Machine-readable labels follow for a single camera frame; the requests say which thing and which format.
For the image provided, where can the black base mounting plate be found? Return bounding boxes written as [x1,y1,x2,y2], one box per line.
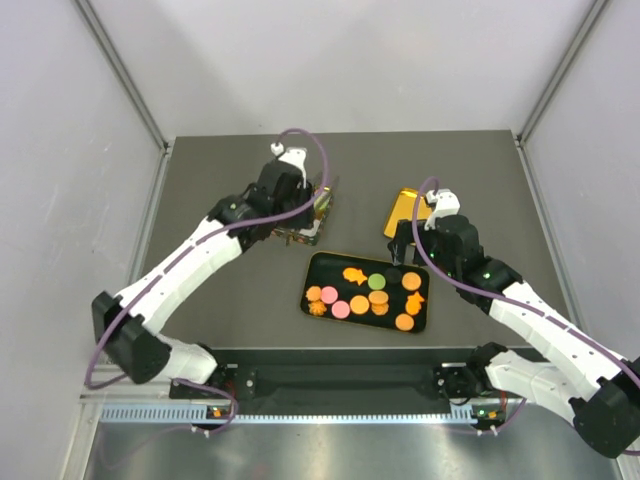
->
[170,343,498,414]

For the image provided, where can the orange biscuit centre stack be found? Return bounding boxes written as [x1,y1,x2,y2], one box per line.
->
[368,290,389,305]

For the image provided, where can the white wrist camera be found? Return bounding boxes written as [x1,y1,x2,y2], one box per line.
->
[270,142,307,185]
[424,189,460,231]

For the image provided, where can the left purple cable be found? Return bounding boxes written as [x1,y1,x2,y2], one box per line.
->
[83,127,332,436]

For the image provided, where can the orange fish cookie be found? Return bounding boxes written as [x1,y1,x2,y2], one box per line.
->
[342,267,368,286]
[405,291,425,316]

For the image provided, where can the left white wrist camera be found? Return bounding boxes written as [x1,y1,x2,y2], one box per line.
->
[270,142,307,185]

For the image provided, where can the aluminium frame post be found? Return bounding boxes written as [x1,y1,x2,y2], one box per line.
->
[71,0,169,151]
[514,0,614,146]

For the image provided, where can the orange round biscuit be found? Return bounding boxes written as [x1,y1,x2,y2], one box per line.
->
[349,295,370,315]

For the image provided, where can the purple cable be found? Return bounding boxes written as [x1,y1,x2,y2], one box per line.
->
[83,127,332,436]
[412,175,640,456]

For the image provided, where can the orange biscuit bottom right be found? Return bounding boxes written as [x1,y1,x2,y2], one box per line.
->
[395,313,415,332]

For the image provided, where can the orange biscuit top right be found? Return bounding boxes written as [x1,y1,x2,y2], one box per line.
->
[401,272,422,291]

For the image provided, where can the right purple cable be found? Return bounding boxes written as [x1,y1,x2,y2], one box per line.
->
[412,175,640,456]

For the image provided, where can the gold tin lid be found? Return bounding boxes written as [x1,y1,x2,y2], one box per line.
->
[383,188,431,239]

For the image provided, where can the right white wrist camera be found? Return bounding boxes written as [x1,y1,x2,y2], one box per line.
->
[424,189,460,231]

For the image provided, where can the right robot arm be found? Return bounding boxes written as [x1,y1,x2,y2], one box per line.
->
[388,214,639,458]

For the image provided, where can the orange swirl cookie left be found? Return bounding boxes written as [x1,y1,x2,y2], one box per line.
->
[308,300,327,316]

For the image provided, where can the black gold-rimmed tray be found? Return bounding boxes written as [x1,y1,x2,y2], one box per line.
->
[300,252,430,334]

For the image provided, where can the orange biscuit left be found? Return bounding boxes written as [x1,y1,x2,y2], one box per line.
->
[305,286,322,302]

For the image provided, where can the green christmas cookie tin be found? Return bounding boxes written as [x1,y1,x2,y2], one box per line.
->
[271,186,334,246]

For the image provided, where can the orange swirl cookie centre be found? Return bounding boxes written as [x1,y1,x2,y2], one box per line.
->
[371,303,389,316]

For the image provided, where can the pink sandwich cookie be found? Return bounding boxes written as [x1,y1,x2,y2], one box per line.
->
[320,286,339,304]
[331,300,351,320]

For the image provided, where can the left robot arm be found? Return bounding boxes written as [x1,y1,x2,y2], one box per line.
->
[91,148,314,397]

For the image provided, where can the grey slotted cable duct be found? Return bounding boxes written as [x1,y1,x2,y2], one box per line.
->
[99,399,506,425]

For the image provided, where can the right aluminium frame post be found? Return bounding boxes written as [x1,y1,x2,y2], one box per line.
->
[514,0,614,146]

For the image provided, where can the metal serving tongs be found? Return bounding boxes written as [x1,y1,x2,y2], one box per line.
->
[284,177,339,246]

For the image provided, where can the left aluminium frame post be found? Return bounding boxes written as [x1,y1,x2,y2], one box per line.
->
[71,0,169,151]

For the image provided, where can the orange swirl cookie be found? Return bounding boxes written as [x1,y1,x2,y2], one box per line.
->
[308,300,327,316]
[371,303,389,316]

